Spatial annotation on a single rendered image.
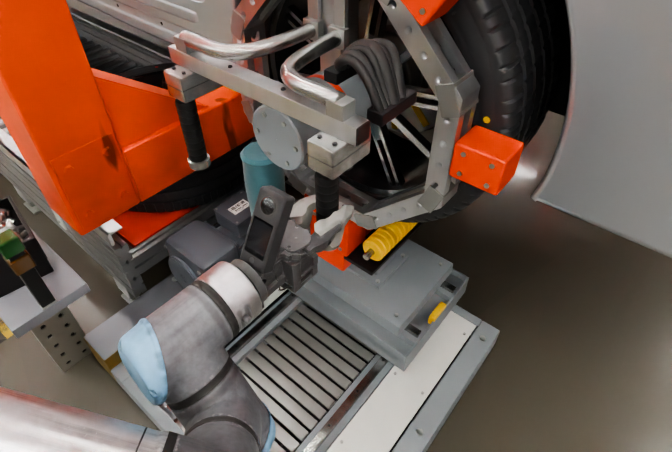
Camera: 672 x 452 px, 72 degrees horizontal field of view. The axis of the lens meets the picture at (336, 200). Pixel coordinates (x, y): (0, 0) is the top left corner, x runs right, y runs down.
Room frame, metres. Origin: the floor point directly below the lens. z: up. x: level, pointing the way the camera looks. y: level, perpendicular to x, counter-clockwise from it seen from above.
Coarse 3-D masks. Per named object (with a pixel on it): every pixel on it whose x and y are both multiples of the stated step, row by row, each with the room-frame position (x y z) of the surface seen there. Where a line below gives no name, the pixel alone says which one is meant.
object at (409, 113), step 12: (360, 0) 1.04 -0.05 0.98; (360, 12) 1.04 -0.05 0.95; (360, 24) 1.04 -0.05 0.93; (360, 36) 1.04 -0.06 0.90; (384, 36) 0.98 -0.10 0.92; (396, 36) 0.98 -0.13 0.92; (408, 60) 0.92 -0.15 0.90; (408, 72) 0.90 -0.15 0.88; (420, 72) 0.93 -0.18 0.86; (408, 84) 0.90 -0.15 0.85; (420, 84) 0.93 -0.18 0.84; (408, 108) 0.95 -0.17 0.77; (420, 108) 0.93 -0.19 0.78; (408, 120) 0.95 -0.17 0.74; (432, 120) 0.91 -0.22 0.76
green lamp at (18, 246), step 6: (0, 234) 0.65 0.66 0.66; (6, 234) 0.65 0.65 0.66; (12, 234) 0.65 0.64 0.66; (0, 240) 0.63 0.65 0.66; (6, 240) 0.63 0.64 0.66; (12, 240) 0.63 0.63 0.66; (18, 240) 0.64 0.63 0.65; (0, 246) 0.62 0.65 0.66; (6, 246) 0.62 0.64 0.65; (12, 246) 0.63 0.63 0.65; (18, 246) 0.63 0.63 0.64; (24, 246) 0.64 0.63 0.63; (0, 252) 0.61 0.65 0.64; (6, 252) 0.62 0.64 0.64; (12, 252) 0.62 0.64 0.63; (18, 252) 0.63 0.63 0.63; (6, 258) 0.61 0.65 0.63
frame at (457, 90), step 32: (256, 0) 0.92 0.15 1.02; (384, 0) 0.73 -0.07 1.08; (256, 32) 0.99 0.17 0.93; (416, 32) 0.70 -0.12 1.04; (448, 32) 0.73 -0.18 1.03; (256, 64) 1.00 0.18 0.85; (448, 64) 0.67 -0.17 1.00; (448, 96) 0.65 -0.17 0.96; (448, 128) 0.65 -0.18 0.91; (448, 160) 0.64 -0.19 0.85; (352, 192) 0.82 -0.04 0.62; (416, 192) 0.69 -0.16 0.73; (448, 192) 0.65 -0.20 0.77; (384, 224) 0.71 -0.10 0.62
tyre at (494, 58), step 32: (480, 0) 0.73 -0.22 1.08; (512, 0) 0.78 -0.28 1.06; (544, 0) 0.85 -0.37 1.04; (480, 32) 0.72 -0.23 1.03; (512, 32) 0.73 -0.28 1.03; (544, 32) 0.81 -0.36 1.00; (480, 64) 0.71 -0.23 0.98; (512, 64) 0.70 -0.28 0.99; (544, 64) 0.79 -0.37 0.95; (480, 96) 0.70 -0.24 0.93; (512, 96) 0.68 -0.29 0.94; (544, 96) 0.78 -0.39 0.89; (512, 128) 0.68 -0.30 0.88; (480, 192) 0.68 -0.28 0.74
